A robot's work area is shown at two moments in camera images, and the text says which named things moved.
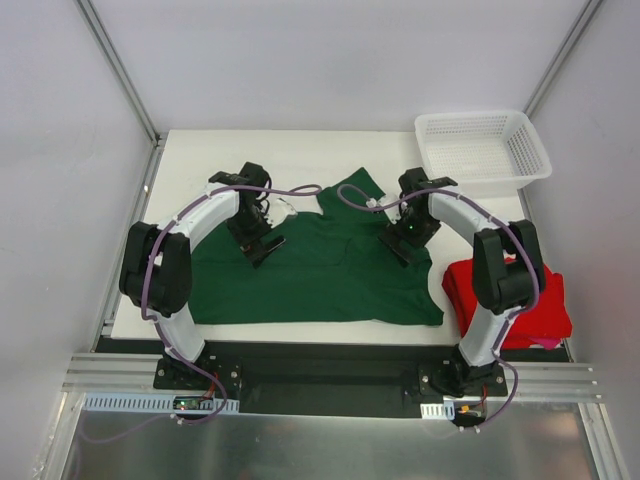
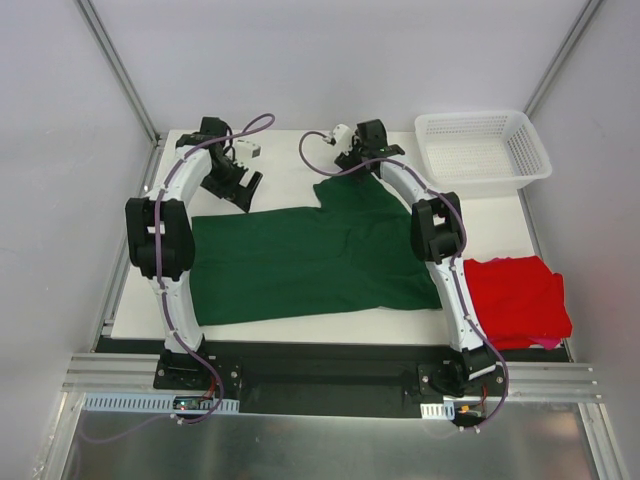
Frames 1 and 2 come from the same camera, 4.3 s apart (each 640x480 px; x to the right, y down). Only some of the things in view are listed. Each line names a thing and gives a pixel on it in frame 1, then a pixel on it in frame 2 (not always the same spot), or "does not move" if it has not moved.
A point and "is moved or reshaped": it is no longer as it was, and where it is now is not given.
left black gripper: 263,248 -> 232,181
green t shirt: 331,268 is moved or reshaped
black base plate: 389,380 does not move
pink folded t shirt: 548,342 does not move
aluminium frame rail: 571,380 does not move
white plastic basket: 487,155 does not move
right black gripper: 403,248 -> 351,160
